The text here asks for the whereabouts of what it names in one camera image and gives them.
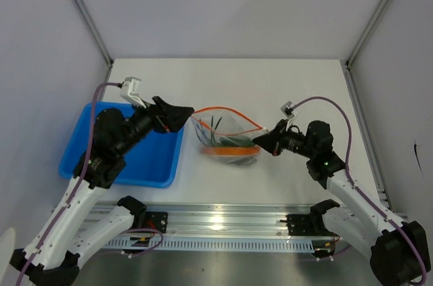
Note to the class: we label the blue plastic bin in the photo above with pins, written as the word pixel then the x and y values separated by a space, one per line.
pixel 151 163

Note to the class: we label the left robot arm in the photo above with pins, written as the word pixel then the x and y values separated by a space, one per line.
pixel 58 252

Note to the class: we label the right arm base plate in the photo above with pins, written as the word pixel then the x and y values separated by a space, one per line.
pixel 302 225

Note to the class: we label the clear zip bag orange zipper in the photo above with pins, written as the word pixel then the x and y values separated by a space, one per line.
pixel 226 135

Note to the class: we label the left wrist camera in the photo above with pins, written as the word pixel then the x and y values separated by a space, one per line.
pixel 129 91

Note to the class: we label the aluminium mounting rail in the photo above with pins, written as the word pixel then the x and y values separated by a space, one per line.
pixel 208 221

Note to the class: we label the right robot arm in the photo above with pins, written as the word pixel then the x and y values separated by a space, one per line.
pixel 397 251

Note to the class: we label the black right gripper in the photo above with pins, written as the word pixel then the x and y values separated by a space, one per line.
pixel 270 140

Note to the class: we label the green toy cucumber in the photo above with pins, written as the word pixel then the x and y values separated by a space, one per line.
pixel 235 141

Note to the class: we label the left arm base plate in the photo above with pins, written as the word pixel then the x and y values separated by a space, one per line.
pixel 156 220

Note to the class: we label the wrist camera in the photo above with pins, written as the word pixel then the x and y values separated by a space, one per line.
pixel 288 111
pixel 129 91

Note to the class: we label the white slotted cable duct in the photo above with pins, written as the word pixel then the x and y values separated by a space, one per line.
pixel 237 245

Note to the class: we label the green toy scallion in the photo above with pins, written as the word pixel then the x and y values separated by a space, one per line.
pixel 213 129

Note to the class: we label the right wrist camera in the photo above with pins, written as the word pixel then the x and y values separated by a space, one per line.
pixel 288 111

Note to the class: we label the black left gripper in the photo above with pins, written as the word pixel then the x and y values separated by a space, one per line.
pixel 168 117

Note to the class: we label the grey toy fish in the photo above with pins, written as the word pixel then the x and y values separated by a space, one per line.
pixel 242 161

